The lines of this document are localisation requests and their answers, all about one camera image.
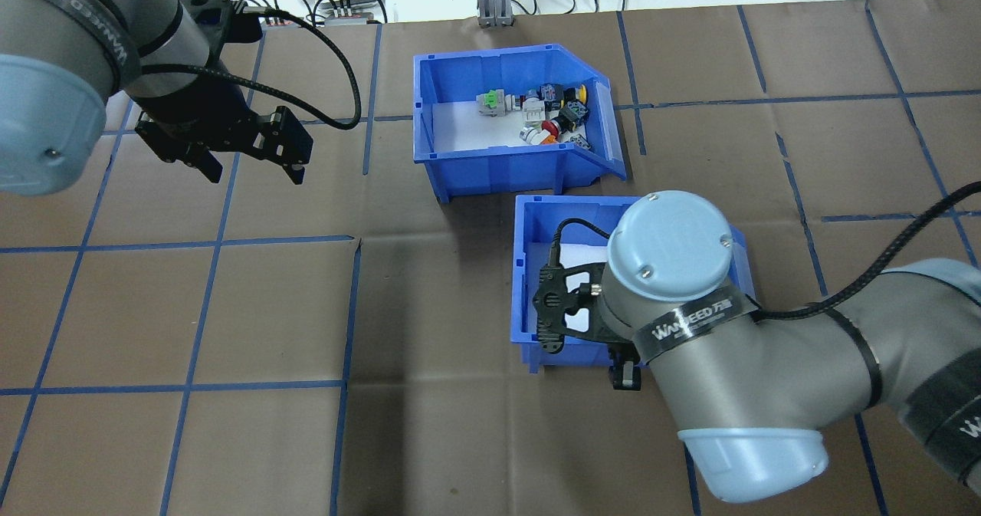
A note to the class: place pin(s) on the blue plastic storage bin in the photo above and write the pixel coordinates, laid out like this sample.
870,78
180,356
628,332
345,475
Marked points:
490,169
567,359

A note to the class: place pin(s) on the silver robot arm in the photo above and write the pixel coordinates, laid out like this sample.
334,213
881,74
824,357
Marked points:
728,393
69,25

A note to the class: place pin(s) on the blue black switch block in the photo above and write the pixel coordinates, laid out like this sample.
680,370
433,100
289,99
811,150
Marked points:
549,93

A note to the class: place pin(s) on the yellow push button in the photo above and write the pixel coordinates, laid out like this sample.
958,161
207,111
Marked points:
582,91

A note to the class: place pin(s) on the grey connector box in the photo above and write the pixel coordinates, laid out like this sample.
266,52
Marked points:
345,16

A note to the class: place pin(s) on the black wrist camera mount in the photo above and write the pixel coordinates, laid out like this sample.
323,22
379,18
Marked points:
218,18
556,305

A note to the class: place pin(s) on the red push button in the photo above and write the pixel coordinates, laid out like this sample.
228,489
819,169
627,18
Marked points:
549,126

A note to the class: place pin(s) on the white grey switch block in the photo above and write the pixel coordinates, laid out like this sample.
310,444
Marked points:
529,105

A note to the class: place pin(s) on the orange push button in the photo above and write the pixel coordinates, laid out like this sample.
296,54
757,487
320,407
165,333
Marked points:
536,138

